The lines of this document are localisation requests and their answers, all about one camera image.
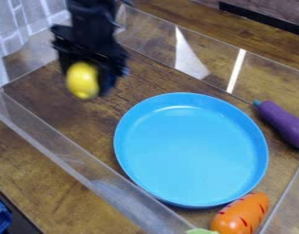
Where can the yellow toy lemon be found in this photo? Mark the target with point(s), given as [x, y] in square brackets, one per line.
[81, 80]

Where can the orange toy carrot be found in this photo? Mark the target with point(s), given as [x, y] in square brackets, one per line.
[240, 217]

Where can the blue object at corner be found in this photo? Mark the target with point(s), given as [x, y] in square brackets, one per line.
[5, 218]

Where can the purple toy eggplant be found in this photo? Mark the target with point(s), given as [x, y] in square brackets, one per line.
[283, 121]

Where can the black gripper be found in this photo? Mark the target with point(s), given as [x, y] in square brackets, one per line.
[88, 40]

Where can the blue round plastic tray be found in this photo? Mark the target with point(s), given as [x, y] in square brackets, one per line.
[191, 149]

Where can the clear acrylic enclosure wall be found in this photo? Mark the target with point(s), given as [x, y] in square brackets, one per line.
[59, 173]

